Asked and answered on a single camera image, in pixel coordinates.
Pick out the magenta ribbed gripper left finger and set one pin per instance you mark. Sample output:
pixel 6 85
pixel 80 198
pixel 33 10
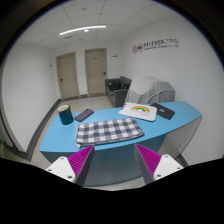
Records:
pixel 75 167

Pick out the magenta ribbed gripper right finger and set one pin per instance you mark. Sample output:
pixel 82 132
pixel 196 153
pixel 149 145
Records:
pixel 154 166

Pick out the blue white checkered towel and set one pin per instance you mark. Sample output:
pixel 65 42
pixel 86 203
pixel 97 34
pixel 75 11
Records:
pixel 105 132

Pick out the dark green mug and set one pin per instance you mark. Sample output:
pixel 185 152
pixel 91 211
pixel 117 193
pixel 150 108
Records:
pixel 65 114

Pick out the dark smartphone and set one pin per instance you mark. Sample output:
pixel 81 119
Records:
pixel 82 116

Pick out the white rainbow notebook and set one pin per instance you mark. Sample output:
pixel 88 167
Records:
pixel 139 111

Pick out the black tablet case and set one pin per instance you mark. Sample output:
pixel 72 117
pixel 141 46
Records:
pixel 163 111

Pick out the chair with white cover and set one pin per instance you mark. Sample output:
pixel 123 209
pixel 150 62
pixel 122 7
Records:
pixel 148 90

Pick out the grey sofa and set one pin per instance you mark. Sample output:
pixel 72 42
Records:
pixel 117 97

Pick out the black bag on sofa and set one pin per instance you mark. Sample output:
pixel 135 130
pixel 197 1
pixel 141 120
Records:
pixel 116 85

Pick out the left beige door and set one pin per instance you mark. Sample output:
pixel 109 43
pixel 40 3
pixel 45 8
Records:
pixel 67 76

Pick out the beige door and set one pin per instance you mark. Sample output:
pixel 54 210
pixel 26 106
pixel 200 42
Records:
pixel 96 70
pixel 67 76

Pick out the right beige door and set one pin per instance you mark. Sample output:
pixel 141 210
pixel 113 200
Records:
pixel 96 70

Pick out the ceiling strip light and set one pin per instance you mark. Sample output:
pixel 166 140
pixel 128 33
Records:
pixel 82 29

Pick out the wall logo sign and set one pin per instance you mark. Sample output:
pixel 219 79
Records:
pixel 155 44

